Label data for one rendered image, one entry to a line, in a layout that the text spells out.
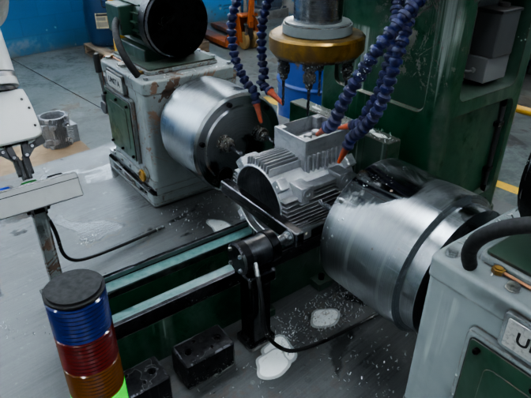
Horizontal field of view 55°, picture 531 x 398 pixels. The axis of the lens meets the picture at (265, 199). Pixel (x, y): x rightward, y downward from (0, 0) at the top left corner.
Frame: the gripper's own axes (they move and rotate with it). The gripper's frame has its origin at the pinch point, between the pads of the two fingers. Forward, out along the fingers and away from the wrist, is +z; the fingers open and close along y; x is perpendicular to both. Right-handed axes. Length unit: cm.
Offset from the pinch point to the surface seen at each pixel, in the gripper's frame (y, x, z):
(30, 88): 85, 413, -95
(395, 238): 37, -55, 26
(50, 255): 0.0, 4.2, 18.1
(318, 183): 46, -29, 19
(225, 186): 34.4, -13.3, 14.7
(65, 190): 5.4, -3.5, 6.2
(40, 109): 77, 358, -66
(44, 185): 2.0, -3.5, 4.0
